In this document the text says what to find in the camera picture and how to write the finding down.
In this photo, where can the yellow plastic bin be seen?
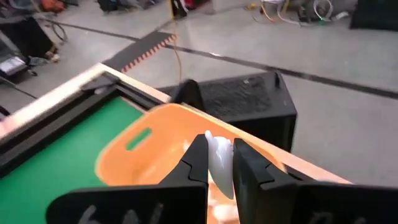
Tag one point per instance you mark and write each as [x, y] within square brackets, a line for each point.
[168, 130]

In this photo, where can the black hazard-striped floor mat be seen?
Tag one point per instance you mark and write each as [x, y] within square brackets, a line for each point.
[136, 51]

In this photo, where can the orange bag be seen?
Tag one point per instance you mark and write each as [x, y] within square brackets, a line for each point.
[53, 4]

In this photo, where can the black curved frame bracket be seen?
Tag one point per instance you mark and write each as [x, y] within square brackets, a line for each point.
[188, 93]

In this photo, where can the grey flat device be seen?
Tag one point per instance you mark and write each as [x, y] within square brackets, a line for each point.
[12, 65]

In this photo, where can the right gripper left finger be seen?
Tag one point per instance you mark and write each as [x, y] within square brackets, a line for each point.
[174, 199]

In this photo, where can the white plastic ghost toy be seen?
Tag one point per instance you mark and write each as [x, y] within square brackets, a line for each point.
[221, 161]

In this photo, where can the wooden table edge strip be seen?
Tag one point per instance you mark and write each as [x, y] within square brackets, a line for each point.
[46, 99]

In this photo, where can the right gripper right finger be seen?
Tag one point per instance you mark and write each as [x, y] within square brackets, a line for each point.
[264, 196]

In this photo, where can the black storage box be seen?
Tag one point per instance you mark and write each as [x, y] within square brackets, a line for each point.
[374, 14]

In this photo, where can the black equipment case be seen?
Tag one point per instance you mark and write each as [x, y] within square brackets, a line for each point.
[26, 35]

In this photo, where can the black base block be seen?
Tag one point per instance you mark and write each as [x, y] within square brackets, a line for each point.
[248, 102]

